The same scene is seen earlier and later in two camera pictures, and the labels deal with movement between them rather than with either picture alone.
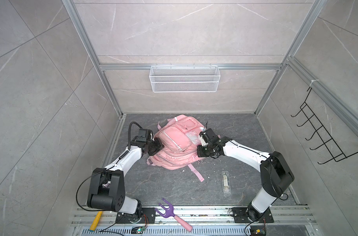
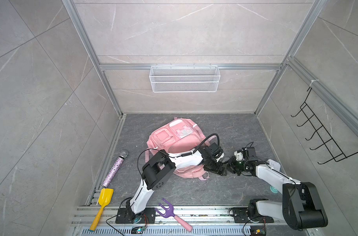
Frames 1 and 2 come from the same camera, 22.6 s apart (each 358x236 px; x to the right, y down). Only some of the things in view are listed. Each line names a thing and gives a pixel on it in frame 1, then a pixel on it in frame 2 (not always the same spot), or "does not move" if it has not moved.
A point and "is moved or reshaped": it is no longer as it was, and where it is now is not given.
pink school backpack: (180, 137) is moved or reshaped
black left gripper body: (153, 147) -> (215, 166)
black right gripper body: (205, 151) -> (237, 166)
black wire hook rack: (336, 152) does not move
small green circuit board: (137, 229) does not move
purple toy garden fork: (169, 213) does not move
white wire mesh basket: (185, 78) does not move
